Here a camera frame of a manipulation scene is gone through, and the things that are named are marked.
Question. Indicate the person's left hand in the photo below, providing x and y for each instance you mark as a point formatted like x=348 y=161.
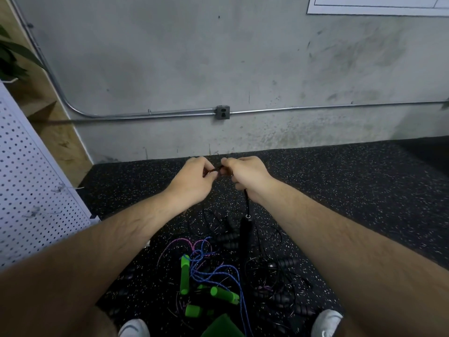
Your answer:
x=191 y=182

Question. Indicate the person's right hand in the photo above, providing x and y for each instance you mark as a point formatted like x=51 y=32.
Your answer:
x=245 y=172

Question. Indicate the white pegboard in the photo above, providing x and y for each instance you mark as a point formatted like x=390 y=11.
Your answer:
x=31 y=186

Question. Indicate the person's right forearm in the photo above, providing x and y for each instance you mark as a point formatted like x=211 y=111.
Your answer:
x=365 y=256

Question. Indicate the person's left forearm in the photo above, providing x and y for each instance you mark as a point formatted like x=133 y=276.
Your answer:
x=84 y=263

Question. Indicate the grey electrical junction box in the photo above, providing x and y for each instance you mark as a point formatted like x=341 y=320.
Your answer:
x=222 y=112

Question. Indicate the metal conduit pipe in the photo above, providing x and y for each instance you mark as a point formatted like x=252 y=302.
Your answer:
x=140 y=115

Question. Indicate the white left shoe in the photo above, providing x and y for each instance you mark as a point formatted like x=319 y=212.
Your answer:
x=135 y=328

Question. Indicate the white shoe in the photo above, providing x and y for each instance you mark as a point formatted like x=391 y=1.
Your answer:
x=327 y=323
x=135 y=328

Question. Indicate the white right shoe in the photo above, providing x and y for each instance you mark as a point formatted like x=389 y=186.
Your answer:
x=327 y=323

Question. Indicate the green potted plant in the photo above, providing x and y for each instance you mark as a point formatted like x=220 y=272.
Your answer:
x=12 y=56

